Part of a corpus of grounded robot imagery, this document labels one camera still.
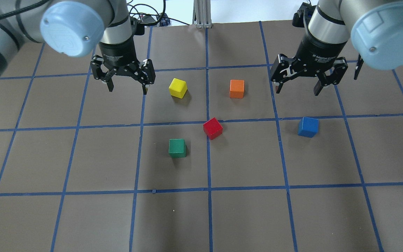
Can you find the blue wooden block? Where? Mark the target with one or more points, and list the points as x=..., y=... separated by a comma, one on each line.
x=308, y=127

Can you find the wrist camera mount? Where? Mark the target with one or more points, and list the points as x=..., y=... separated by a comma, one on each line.
x=137, y=26
x=303, y=15

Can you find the green wooden block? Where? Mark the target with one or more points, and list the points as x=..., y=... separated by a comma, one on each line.
x=177, y=148

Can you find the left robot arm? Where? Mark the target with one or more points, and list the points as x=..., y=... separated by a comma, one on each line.
x=74, y=28

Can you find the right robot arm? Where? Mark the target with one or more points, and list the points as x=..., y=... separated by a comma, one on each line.
x=375, y=28

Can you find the yellow wooden block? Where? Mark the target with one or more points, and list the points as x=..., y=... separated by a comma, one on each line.
x=178, y=88

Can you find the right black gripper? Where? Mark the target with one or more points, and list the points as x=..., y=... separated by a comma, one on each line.
x=314, y=52

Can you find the aluminium frame post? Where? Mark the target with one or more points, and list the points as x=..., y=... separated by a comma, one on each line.
x=201, y=17

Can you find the red wooden block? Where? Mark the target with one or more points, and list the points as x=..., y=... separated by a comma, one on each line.
x=212, y=128

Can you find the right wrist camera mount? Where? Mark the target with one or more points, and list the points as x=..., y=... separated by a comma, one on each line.
x=303, y=15

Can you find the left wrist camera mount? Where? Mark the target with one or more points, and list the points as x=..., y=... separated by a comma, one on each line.
x=137, y=26

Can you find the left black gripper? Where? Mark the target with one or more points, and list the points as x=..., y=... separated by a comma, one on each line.
x=118, y=56

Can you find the orange wooden block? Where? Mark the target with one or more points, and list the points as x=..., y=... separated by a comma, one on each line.
x=237, y=89

